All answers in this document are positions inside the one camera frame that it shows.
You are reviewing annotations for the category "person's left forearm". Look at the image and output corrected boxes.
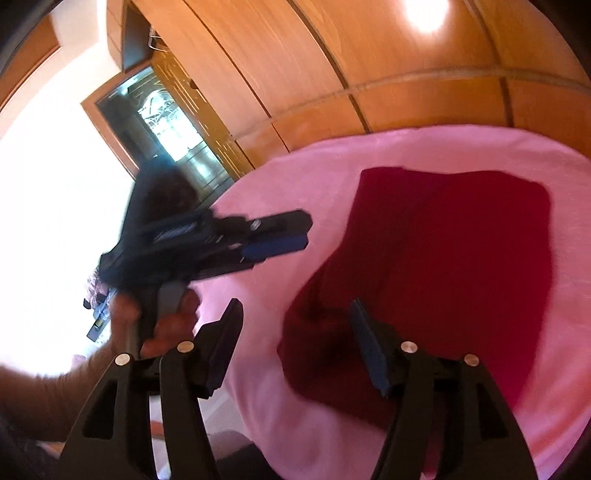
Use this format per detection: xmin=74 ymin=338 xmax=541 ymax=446
xmin=0 ymin=344 xmax=122 ymax=446

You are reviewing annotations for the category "wooden framed glass door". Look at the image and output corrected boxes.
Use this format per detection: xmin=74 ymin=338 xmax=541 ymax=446
xmin=82 ymin=62 xmax=257 ymax=186

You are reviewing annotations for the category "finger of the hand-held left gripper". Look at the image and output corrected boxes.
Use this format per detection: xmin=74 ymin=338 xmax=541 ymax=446
xmin=240 ymin=234 xmax=309 ymax=274
xmin=240 ymin=210 xmax=314 ymax=241

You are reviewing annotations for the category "wooden panelled headboard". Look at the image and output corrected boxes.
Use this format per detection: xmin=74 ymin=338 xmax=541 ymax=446
xmin=106 ymin=0 xmax=591 ymax=185

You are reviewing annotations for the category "pink bed sheet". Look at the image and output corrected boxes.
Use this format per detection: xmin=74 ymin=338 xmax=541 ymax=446
xmin=189 ymin=124 xmax=591 ymax=480

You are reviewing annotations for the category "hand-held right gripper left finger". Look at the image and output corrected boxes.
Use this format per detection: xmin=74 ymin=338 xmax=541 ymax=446
xmin=58 ymin=298 xmax=245 ymax=480

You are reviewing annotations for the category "person's left hand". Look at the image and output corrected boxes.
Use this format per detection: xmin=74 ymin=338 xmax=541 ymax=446
xmin=108 ymin=291 xmax=202 ymax=360

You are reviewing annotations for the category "maroon sweater with rose print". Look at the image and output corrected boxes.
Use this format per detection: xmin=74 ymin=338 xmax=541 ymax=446
xmin=277 ymin=167 xmax=555 ymax=435

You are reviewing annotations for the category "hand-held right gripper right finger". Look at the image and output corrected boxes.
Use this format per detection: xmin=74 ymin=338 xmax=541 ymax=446
xmin=349 ymin=299 xmax=539 ymax=480

